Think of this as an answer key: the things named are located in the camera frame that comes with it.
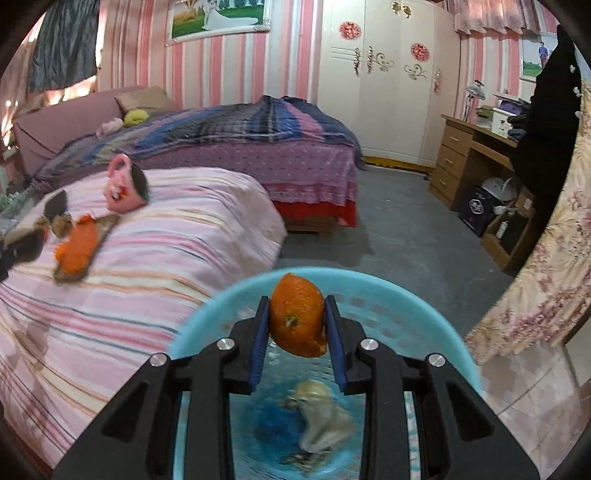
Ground dark grey window curtain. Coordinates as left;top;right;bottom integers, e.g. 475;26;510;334
27;0;100;92

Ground wooden desk with drawers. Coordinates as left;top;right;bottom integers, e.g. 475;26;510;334
429;115;535;276

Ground black box under desk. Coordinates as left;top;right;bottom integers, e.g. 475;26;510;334
458;185;502;237

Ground pink piggy bank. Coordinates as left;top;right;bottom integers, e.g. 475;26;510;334
103;154;149;215

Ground blue plastic bag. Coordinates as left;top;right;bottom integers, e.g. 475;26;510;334
250;401;303;470

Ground purple bed with plaid quilt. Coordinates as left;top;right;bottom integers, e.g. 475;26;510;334
13;86;365;229

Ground pink plush toy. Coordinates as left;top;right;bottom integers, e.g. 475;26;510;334
95;117;124;138

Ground white wardrobe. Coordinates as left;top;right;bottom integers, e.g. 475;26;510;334
318;0;460;169

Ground framed wedding photo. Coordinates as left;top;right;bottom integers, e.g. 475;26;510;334
166;0;273;45

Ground brown crumpled paper ball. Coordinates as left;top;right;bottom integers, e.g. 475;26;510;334
50;213;73;239

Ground light blue plastic basket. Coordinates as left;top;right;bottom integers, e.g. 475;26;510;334
168;267;481;479

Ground white box on desk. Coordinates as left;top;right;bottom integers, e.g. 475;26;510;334
491;108;514;138

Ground brown pillow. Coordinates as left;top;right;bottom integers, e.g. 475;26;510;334
115;86;175;116

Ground black phone wallet case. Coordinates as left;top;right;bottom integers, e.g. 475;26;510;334
43;190;67;222

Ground yellow plush toy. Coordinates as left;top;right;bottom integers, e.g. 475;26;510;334
122;109;150;128

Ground black hanging garment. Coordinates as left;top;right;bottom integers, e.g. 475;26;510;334
510;25;584;232

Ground tan phone case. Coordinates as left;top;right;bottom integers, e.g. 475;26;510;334
53;214;120;283

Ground small framed photo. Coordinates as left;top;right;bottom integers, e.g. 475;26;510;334
520;32;557;81

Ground floral curtain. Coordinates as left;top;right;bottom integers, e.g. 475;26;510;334
465;79;591;365

